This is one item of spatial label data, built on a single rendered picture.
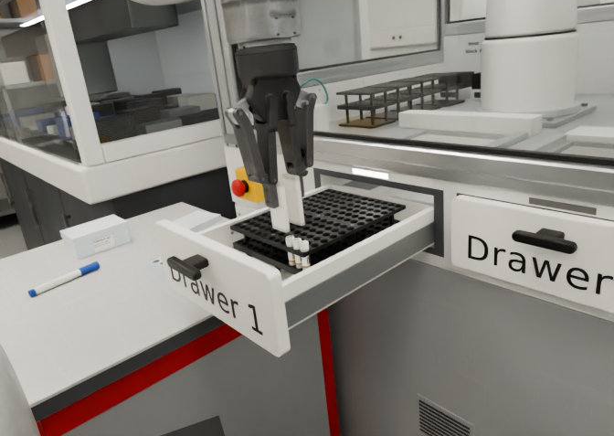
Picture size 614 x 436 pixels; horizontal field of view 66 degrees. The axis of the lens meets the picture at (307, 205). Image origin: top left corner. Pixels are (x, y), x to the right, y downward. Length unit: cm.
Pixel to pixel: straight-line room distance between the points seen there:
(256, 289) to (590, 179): 41
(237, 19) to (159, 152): 95
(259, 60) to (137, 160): 93
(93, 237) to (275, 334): 69
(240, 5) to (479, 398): 70
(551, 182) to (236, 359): 58
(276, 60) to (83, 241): 73
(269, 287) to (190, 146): 103
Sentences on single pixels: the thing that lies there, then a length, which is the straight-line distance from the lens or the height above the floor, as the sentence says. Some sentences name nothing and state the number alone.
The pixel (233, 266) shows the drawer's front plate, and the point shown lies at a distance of 58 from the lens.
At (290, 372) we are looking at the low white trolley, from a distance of 100.
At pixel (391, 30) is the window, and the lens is 78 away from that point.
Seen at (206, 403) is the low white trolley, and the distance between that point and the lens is 90.
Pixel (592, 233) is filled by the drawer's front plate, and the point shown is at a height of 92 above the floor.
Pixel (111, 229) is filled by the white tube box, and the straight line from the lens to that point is 117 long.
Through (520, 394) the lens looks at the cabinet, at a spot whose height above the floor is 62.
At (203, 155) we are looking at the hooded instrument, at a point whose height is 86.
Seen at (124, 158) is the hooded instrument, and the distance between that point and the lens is 144.
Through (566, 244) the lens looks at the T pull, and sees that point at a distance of 63.
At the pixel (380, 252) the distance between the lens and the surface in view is 68.
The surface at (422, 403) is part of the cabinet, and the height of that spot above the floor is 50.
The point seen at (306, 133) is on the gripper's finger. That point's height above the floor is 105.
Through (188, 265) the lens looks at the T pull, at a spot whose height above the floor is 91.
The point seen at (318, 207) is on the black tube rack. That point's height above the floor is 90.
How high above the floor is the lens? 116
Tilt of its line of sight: 19 degrees down
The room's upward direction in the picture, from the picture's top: 6 degrees counter-clockwise
